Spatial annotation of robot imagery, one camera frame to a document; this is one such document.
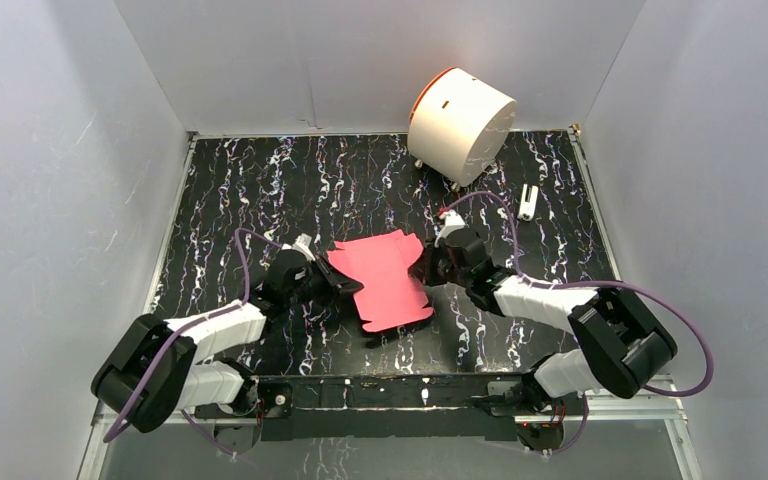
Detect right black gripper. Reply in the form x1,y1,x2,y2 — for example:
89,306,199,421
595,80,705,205
407,237,471,289

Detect pink paper box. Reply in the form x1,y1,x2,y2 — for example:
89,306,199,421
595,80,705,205
327,230,433,333

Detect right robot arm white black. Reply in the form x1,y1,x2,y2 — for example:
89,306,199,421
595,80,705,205
408,228,678,414

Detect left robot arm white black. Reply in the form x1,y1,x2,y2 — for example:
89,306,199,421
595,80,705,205
91,247,363,442

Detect small white plastic clip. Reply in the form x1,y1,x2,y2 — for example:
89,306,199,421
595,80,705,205
517,184,539,222

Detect white cylindrical container orange rim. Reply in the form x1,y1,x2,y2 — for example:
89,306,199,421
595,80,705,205
407,67,518,189

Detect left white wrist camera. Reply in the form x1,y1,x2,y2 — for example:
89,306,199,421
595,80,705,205
291,233,316,262

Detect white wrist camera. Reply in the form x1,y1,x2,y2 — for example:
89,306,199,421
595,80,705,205
291,233,316,262
434,209,466,247

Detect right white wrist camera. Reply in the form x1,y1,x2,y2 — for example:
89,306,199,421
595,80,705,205
434,209,466,247

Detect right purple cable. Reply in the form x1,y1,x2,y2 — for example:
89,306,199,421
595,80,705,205
446,190,715,458

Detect purple cable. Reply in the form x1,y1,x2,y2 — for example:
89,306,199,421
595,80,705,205
446,190,715,458
102,228,286,458

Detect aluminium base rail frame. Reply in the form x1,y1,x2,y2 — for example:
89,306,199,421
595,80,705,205
77,374,703,480

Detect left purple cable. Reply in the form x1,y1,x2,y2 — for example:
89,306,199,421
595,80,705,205
102,228,286,458

